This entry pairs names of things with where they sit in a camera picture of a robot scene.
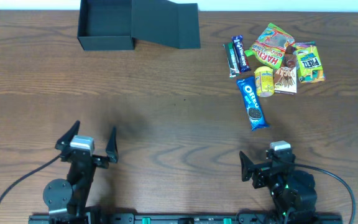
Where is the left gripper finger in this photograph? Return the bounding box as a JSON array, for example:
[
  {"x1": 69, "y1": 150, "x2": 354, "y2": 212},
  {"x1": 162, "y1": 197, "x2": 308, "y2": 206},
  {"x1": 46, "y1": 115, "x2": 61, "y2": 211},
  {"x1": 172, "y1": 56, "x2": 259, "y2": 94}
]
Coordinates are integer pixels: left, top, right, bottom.
[
  {"x1": 55, "y1": 120, "x2": 80, "y2": 156},
  {"x1": 105, "y1": 126, "x2": 119, "y2": 163}
]

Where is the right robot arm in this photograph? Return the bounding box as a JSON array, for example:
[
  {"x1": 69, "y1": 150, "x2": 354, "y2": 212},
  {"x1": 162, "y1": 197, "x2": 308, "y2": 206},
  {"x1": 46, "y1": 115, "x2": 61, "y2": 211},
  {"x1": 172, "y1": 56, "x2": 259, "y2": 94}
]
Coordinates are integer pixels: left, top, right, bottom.
[{"x1": 239, "y1": 148, "x2": 317, "y2": 222}]

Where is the brown Pocky box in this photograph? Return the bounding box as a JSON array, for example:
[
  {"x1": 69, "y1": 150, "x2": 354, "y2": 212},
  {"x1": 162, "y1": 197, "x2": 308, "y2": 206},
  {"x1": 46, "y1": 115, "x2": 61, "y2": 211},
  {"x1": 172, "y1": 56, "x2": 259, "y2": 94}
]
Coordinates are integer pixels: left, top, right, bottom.
[{"x1": 273, "y1": 46, "x2": 298, "y2": 95}]

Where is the Haribo gummy candy bag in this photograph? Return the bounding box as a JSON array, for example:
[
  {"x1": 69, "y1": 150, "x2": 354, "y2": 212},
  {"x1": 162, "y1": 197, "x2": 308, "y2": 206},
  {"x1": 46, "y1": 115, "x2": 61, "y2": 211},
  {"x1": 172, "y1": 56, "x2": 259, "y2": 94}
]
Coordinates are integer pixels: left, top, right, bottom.
[{"x1": 245, "y1": 23, "x2": 295, "y2": 69}]

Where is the purple Dairy Milk bar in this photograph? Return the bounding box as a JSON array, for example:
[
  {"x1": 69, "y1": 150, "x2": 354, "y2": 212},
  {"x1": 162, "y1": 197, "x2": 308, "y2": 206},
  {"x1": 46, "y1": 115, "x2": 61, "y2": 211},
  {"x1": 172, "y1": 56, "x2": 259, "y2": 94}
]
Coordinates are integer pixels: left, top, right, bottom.
[{"x1": 232, "y1": 35, "x2": 251, "y2": 73}]

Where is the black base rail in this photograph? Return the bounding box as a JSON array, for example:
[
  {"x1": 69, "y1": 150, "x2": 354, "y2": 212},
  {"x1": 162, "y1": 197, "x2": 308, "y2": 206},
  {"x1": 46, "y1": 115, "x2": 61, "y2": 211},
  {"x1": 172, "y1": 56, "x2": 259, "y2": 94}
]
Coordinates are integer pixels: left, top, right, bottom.
[{"x1": 27, "y1": 212, "x2": 343, "y2": 224}]

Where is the green Pretz box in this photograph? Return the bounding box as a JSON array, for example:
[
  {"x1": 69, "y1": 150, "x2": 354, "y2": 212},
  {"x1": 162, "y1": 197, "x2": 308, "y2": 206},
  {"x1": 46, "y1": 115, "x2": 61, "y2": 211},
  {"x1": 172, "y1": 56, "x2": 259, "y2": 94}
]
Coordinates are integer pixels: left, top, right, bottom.
[{"x1": 293, "y1": 42, "x2": 325, "y2": 83}]

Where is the small yellow can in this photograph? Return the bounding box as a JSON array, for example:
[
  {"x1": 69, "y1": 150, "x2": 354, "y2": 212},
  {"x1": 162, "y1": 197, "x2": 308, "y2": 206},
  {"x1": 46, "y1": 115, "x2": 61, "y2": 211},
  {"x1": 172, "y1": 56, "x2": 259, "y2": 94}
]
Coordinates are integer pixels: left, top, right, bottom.
[{"x1": 254, "y1": 66, "x2": 275, "y2": 97}]

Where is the dark green gift box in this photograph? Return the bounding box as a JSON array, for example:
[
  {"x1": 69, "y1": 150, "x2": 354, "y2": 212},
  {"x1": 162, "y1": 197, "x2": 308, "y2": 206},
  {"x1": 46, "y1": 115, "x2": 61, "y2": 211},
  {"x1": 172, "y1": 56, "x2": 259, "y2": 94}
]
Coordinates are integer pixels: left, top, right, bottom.
[{"x1": 77, "y1": 0, "x2": 201, "y2": 51}]

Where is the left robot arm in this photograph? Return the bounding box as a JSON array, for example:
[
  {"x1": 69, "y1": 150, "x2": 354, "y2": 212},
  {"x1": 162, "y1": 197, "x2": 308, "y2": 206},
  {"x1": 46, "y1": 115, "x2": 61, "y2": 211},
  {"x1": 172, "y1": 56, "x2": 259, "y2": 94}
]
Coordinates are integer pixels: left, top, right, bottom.
[{"x1": 43, "y1": 121, "x2": 119, "y2": 220}]

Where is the blue Oreo cookie pack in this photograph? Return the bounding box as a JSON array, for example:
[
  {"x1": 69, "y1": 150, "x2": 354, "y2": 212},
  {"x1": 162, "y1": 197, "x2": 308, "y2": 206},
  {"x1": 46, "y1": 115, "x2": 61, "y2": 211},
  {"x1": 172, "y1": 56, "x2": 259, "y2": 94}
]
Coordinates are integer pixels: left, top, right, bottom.
[{"x1": 236, "y1": 77, "x2": 269, "y2": 131}]

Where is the green chocolate bar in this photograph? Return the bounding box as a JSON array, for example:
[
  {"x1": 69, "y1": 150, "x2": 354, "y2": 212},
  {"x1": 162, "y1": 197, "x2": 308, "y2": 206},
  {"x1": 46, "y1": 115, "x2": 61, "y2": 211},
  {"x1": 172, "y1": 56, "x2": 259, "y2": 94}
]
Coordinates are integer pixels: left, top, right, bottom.
[{"x1": 223, "y1": 42, "x2": 240, "y2": 78}]

